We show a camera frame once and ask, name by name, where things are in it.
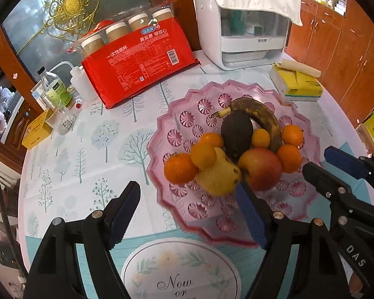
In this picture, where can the white squeeze bottle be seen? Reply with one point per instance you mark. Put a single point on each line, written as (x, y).
(82, 84)

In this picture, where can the clear glass cup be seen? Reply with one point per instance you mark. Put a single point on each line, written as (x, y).
(62, 120)

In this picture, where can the dark avocado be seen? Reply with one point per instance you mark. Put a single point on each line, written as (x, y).
(237, 134)

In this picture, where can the yellow pear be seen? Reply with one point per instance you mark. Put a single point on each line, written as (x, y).
(219, 177)

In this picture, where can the white rolled paper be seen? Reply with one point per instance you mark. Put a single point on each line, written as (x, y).
(299, 67)

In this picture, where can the small orange mandarin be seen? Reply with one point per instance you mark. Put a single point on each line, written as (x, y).
(203, 155)
(212, 138)
(261, 137)
(180, 168)
(289, 158)
(293, 134)

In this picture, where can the yellow tissue pack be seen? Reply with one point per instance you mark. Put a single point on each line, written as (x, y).
(299, 85)

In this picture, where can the red apple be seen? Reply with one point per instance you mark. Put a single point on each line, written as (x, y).
(261, 168)

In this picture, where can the overripe brown banana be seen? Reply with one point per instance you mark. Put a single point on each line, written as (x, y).
(268, 121)

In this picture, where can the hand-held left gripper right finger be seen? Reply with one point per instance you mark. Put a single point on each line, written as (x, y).
(252, 215)

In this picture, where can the yellow packet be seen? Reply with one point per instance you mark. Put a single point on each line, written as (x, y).
(372, 129)

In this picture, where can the white countertop appliance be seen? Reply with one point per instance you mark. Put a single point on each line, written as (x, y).
(208, 21)

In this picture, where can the wooden wall cabinet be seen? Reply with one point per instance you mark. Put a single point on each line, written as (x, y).
(346, 37)

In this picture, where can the wooden display cabinet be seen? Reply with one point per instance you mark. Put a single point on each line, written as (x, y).
(6, 68)

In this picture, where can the clear glass bottle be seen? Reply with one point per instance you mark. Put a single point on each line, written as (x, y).
(45, 85)

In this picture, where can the tree print tablecloth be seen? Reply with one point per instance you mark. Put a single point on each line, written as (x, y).
(96, 162)

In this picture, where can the red paper cup package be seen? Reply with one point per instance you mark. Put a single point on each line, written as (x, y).
(137, 65)

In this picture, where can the glass door with gold ornament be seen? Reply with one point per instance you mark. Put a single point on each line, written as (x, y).
(28, 28)

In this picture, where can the pink glass fruit bowl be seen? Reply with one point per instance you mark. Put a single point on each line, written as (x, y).
(187, 124)

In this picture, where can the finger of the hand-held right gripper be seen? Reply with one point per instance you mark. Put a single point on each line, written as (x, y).
(324, 180)
(346, 162)

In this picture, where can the yellow cardboard box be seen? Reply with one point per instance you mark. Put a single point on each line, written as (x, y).
(37, 129)

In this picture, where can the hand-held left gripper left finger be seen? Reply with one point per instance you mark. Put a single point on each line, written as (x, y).
(121, 221)

